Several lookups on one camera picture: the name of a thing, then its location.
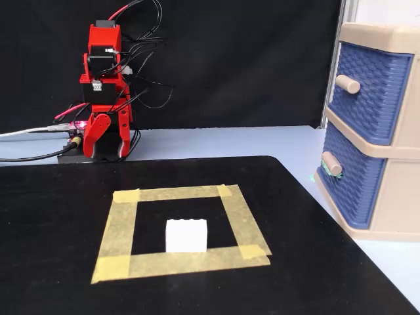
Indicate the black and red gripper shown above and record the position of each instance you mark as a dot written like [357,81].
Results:
[98,96]

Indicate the white cube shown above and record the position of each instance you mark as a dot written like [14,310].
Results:
[186,236]

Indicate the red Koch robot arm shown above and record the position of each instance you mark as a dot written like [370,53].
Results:
[103,36]

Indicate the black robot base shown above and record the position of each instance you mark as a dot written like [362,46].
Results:
[70,158]

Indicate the beige plastic drawer cabinet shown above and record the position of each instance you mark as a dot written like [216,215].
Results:
[403,197]

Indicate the controller board with LEDs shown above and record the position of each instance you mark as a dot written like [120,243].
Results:
[77,126]

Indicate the yellow masking tape strip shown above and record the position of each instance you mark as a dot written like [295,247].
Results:
[119,223]
[239,220]
[183,263]
[180,193]

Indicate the black table mat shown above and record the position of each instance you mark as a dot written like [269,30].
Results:
[49,213]

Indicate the black backdrop cloth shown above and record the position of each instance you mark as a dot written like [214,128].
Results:
[229,65]

